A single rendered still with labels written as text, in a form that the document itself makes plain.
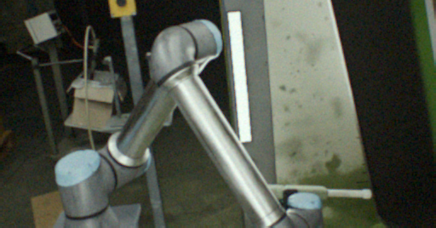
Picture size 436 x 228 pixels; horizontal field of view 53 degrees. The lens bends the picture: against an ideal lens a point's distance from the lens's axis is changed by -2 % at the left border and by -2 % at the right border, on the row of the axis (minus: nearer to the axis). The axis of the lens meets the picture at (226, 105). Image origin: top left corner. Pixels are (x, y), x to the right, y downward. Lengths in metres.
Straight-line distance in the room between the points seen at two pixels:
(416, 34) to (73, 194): 1.30
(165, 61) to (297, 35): 1.09
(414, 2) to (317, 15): 0.55
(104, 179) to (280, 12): 1.08
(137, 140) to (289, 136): 0.95
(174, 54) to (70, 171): 0.58
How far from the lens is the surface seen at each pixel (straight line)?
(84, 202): 1.54
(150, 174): 2.49
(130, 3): 2.20
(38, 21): 3.80
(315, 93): 2.18
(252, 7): 2.05
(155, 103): 1.37
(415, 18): 1.72
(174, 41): 1.15
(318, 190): 1.61
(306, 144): 2.26
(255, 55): 2.08
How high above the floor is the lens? 1.46
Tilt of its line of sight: 17 degrees down
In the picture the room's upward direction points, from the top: 6 degrees counter-clockwise
